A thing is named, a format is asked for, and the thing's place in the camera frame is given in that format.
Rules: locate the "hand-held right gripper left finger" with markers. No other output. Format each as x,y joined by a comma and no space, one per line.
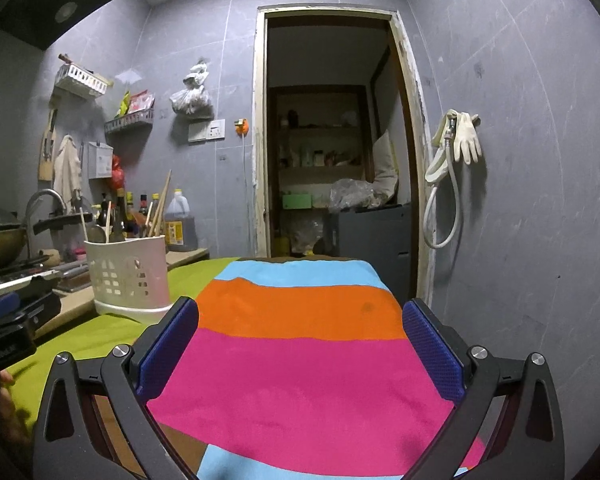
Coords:
167,350

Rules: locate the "metal faucet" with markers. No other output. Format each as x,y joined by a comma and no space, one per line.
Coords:
42,194

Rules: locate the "hanging white towel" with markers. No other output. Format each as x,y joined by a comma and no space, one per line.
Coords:
67,165

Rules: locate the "grey wall shelf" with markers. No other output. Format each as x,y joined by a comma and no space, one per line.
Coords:
130,122

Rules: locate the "metal wok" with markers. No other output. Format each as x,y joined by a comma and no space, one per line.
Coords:
0,245

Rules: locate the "wooden knife holder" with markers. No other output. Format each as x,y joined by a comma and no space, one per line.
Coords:
45,165

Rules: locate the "door frame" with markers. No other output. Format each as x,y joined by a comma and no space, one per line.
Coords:
260,160

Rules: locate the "crumpled clear plastic bag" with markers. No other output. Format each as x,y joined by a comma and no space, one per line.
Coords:
355,192

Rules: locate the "striped colourful cloth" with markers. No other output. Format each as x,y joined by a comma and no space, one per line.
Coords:
300,385

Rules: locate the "person's left hand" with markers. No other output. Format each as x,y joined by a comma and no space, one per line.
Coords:
5,385

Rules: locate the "green box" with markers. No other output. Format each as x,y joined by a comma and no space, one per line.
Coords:
297,201

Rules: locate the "green cloth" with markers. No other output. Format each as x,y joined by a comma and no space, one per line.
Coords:
105,330

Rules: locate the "pale rubber gloves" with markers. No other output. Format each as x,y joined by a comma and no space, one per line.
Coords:
467,142

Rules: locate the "oil jug with yellow cap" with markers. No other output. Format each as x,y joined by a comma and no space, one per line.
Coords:
180,230

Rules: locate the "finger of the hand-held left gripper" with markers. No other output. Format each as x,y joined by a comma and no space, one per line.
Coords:
0,306

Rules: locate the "white hanging utensil holder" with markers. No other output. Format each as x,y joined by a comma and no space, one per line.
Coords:
100,160

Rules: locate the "white utensil basket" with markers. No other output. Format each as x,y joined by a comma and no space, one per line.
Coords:
130,280

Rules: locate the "black range hood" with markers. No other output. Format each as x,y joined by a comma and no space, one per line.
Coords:
55,5

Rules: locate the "black gas stove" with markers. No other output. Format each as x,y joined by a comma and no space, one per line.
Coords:
15,277

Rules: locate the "small dark sauce bottle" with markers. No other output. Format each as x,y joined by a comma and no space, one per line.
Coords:
143,205

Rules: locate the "colourful seasoning packets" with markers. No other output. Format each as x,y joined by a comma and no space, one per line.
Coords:
139,102

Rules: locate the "hanging plastic bag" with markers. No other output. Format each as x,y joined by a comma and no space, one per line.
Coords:
192,100

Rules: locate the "red plastic bag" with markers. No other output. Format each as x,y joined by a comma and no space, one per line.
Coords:
117,175

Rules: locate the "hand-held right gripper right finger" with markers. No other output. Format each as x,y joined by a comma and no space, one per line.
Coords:
432,355

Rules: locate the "wooden cutting board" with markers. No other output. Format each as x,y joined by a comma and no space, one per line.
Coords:
75,285

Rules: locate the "white wall basket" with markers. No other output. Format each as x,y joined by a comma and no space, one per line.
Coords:
80,80

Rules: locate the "white pillow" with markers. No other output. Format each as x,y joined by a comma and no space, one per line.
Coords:
385,160

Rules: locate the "grey cabinet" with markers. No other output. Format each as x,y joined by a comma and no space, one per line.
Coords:
370,240

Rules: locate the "wall socket panel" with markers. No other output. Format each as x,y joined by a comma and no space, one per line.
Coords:
215,130

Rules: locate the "wooden shelf unit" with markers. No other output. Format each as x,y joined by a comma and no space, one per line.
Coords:
320,174

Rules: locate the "dark bottle with yellow label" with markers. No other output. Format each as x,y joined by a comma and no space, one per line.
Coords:
120,215

